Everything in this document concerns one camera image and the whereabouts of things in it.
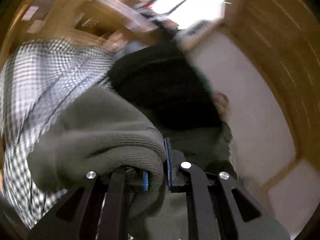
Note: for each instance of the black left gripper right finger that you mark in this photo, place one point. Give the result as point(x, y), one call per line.
point(218, 206)

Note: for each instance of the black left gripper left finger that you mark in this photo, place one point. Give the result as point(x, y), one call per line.
point(97, 208)

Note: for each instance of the olive green knit sweater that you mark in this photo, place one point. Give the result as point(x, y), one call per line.
point(103, 130)

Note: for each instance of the black white gingham bedsheet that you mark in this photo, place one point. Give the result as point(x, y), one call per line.
point(39, 80)

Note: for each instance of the black garment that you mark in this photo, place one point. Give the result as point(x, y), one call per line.
point(160, 81)

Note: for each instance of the wooden bed frame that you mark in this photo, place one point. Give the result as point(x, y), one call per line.
point(281, 38)

